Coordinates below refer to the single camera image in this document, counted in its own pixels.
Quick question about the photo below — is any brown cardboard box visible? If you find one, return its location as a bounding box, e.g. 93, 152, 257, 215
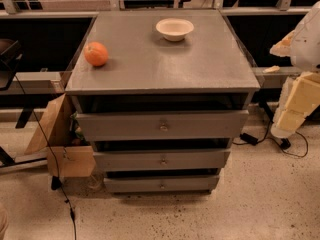
25, 94, 96, 177

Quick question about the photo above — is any black power adapter cable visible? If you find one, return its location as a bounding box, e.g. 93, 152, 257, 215
232, 120, 310, 159

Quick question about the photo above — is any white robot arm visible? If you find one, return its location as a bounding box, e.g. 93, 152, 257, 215
270, 2, 320, 138

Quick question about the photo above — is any grey bottom drawer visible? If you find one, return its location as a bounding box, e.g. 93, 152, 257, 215
104, 175, 219, 193

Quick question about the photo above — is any black floor cable left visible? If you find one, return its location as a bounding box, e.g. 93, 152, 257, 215
13, 73, 78, 240

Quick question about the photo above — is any black chair left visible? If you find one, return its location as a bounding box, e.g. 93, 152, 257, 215
0, 39, 23, 91

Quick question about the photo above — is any white paper bowl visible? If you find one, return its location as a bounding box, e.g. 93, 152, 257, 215
156, 18, 194, 42

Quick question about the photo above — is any grey top drawer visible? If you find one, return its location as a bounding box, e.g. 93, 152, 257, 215
76, 110, 249, 141

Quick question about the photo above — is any orange fruit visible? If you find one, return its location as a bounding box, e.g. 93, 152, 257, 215
84, 42, 108, 67

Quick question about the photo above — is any grey drawer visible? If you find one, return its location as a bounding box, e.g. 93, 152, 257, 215
94, 149, 230, 172
76, 110, 249, 141
104, 175, 219, 193

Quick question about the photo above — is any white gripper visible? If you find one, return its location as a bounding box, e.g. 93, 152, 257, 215
270, 31, 320, 139

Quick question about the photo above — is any grey drawer cabinet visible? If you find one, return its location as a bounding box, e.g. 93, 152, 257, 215
66, 10, 259, 181

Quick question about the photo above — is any small yellow foam piece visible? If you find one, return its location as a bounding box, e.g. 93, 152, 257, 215
263, 65, 280, 73

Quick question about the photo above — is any black table leg right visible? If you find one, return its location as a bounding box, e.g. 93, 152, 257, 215
258, 97, 292, 150

